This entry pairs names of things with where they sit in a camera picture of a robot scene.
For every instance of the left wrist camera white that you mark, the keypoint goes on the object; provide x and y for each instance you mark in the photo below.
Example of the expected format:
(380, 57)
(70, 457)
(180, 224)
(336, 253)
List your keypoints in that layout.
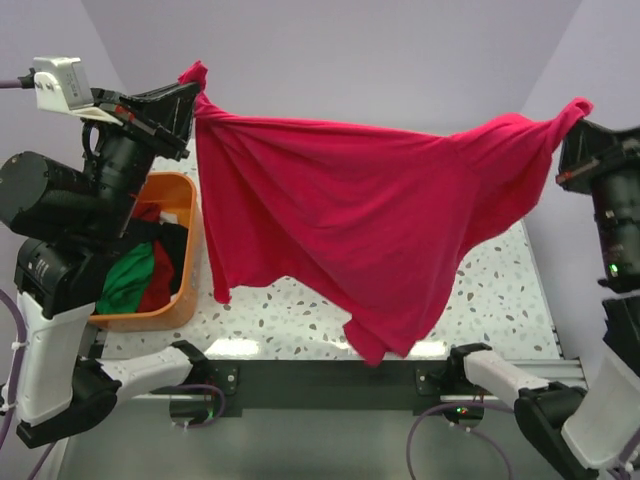
(61, 84)

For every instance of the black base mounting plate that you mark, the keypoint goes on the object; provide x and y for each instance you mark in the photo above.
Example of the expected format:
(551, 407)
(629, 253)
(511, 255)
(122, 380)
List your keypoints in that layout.
(334, 385)

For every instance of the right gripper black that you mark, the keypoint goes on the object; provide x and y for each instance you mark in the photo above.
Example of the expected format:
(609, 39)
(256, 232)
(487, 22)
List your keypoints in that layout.
(590, 170)

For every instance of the orange plastic bin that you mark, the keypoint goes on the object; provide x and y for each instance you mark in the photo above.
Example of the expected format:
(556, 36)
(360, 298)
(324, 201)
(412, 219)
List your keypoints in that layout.
(177, 193)

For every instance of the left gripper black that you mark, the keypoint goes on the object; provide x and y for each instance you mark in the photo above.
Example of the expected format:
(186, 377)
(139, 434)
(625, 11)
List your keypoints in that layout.
(151, 131)

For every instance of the pink red t shirt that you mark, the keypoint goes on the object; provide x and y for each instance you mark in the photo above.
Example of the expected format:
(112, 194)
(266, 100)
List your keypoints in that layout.
(376, 220)

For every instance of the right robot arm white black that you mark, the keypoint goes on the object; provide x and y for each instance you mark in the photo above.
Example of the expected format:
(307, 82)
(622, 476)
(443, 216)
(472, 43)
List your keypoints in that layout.
(583, 431)

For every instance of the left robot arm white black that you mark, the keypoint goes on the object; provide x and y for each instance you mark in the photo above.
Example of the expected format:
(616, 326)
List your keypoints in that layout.
(73, 222)

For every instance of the white cloth in bin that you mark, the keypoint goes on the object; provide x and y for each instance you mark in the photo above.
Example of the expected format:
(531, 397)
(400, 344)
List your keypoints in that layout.
(168, 217)

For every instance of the dark red t shirt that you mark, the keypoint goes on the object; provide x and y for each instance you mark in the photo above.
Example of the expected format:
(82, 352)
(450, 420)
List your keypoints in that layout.
(157, 294)

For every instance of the green t shirt in bin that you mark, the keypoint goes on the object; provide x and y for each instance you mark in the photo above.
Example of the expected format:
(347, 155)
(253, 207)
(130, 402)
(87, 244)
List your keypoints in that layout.
(127, 281)

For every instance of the black t shirt in bin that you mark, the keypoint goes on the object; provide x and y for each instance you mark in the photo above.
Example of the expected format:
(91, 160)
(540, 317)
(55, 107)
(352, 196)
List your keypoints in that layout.
(172, 237)

